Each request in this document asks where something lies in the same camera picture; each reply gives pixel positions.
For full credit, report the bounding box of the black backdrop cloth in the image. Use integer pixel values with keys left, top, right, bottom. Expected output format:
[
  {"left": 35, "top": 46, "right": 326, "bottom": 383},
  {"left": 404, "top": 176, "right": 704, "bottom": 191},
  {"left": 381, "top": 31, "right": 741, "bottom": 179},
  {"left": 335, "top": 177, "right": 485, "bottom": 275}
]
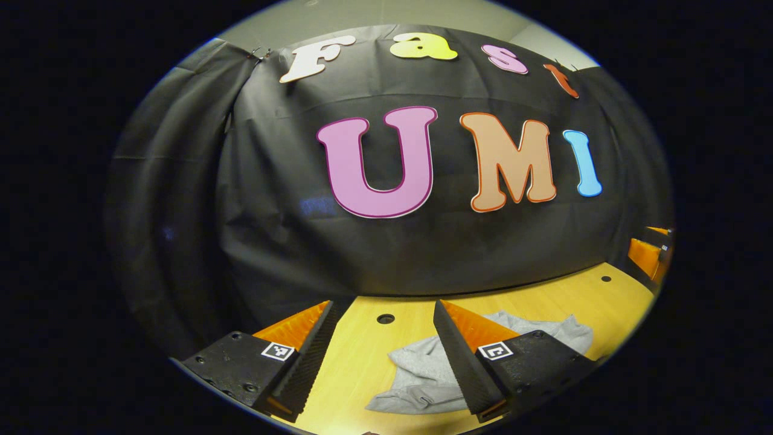
[{"left": 104, "top": 24, "right": 674, "bottom": 363}]

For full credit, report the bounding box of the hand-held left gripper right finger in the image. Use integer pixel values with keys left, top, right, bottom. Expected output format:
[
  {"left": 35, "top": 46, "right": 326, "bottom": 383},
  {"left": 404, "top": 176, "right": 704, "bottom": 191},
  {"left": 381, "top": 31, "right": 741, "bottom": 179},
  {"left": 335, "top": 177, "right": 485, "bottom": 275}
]
[{"left": 432, "top": 299, "right": 598, "bottom": 424}]

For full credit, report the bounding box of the grey zip sweatshirt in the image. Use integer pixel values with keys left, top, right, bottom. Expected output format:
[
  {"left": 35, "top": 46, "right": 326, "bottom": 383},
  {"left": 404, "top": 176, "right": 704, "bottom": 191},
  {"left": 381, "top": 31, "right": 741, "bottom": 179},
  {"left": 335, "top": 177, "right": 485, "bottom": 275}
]
[{"left": 365, "top": 311, "right": 595, "bottom": 416}]

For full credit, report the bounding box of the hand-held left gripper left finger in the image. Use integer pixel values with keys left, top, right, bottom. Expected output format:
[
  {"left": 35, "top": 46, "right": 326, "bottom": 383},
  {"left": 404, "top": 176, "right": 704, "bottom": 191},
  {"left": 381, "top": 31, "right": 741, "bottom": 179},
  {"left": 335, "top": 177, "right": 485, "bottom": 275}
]
[{"left": 180, "top": 300, "right": 339, "bottom": 424}]

